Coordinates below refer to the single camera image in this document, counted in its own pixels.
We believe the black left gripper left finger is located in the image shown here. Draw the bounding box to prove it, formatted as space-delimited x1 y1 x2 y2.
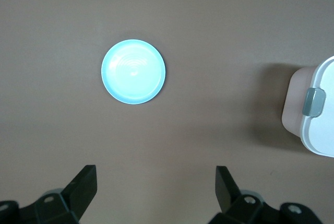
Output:
0 164 99 224

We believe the light blue round plate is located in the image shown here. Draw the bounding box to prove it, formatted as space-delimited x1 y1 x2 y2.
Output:
101 39 166 105

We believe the white lidded storage box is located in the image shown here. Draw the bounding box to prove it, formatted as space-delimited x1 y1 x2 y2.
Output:
281 55 334 159

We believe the grey box lid latch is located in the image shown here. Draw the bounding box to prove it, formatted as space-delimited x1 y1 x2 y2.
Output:
302 87 326 117

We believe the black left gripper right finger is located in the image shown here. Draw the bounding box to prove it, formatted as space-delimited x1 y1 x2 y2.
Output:
208 166 321 224

